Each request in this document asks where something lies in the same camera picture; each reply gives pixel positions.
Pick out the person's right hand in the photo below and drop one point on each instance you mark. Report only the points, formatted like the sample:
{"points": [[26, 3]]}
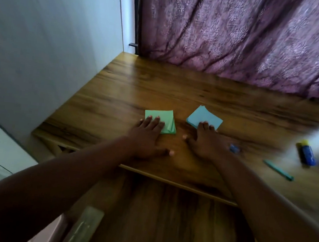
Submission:
{"points": [[208, 145]]}

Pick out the person's left hand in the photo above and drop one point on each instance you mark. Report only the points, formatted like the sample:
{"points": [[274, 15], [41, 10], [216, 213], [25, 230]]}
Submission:
{"points": [[145, 141]]}

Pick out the small blue sharpener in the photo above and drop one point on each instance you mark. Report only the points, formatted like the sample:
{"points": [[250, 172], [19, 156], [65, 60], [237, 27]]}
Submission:
{"points": [[234, 148]]}

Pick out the blue sticky note pad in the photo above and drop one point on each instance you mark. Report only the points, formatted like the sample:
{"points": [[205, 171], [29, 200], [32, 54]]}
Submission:
{"points": [[206, 115]]}

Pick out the green sticky note pad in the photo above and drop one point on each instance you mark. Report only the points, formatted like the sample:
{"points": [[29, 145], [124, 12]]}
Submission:
{"points": [[163, 115]]}

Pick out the teal pen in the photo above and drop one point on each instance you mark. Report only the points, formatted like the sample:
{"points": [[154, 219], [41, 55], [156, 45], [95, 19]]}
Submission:
{"points": [[278, 170]]}

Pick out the wooden drawer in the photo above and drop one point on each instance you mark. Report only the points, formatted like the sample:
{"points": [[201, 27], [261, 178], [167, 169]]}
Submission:
{"points": [[164, 226]]}

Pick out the blue glue stick yellow cap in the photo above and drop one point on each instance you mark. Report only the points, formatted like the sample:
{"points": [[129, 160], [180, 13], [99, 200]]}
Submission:
{"points": [[308, 155]]}

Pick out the translucent yellow pencil case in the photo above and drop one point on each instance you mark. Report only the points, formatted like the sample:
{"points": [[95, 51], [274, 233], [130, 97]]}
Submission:
{"points": [[84, 228]]}

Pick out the clear box pink lid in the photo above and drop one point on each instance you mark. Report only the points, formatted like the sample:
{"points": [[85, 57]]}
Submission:
{"points": [[51, 235]]}

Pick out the person's right forearm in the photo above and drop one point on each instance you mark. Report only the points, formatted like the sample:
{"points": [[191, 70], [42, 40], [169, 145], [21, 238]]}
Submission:
{"points": [[274, 218]]}

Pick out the person's left forearm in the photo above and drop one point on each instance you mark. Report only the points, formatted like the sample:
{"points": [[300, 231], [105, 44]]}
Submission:
{"points": [[54, 188]]}

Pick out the purple patterned curtain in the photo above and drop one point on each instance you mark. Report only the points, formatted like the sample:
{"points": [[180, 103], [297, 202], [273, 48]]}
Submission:
{"points": [[244, 34]]}

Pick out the dark window frame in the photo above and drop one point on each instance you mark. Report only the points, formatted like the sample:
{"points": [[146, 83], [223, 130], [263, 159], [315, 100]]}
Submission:
{"points": [[136, 13]]}

